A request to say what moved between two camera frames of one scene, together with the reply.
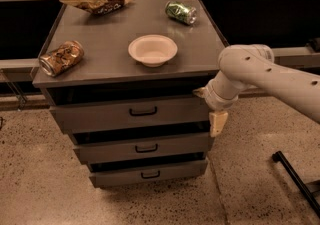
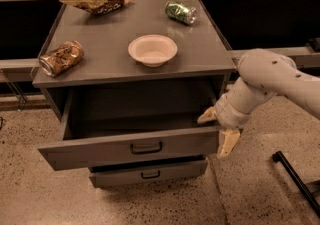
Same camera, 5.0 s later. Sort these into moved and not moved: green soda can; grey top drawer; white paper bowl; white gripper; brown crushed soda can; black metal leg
Moved: grey top drawer; white gripper
Not moved: white paper bowl; brown crushed soda can; green soda can; black metal leg
